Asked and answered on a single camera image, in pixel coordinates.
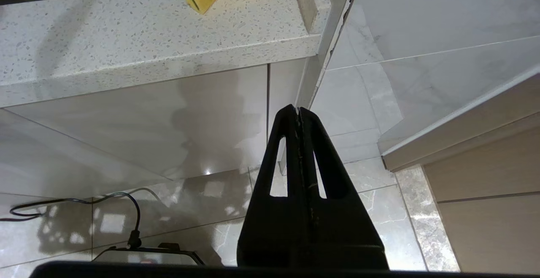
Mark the wood tone cabinet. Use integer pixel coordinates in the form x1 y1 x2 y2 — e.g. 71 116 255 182
382 73 540 276

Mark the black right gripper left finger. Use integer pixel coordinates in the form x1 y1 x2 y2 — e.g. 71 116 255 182
238 104 311 268

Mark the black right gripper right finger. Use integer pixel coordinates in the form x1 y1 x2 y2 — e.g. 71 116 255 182
300 108 389 269

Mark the black floor power cable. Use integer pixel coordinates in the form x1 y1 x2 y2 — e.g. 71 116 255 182
0 192 143 249

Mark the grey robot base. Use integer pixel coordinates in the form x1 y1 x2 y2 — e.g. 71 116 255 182
92 243 206 267

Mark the glossy white base cabinet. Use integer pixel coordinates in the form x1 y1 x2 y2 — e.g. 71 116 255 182
0 57 323 198

